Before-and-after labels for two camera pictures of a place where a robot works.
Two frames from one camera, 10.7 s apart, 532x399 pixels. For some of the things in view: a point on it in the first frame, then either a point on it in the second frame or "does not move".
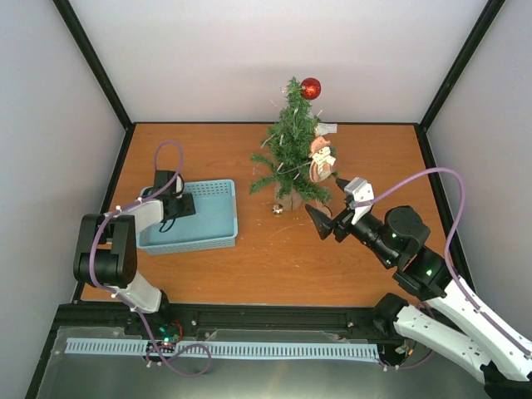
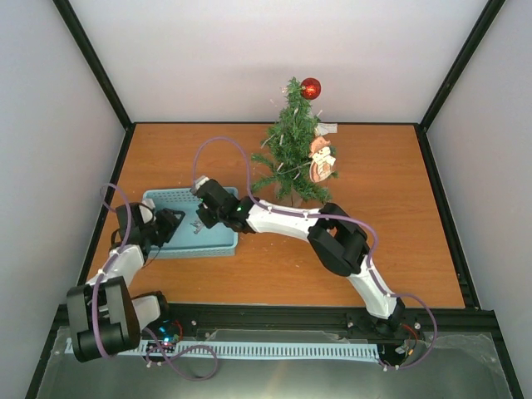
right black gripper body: [340, 221] → [208, 223]
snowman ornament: [322, 160] does not move
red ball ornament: [311, 88] does not move
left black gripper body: [182, 210] → [156, 238]
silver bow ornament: [322, 129] does not move
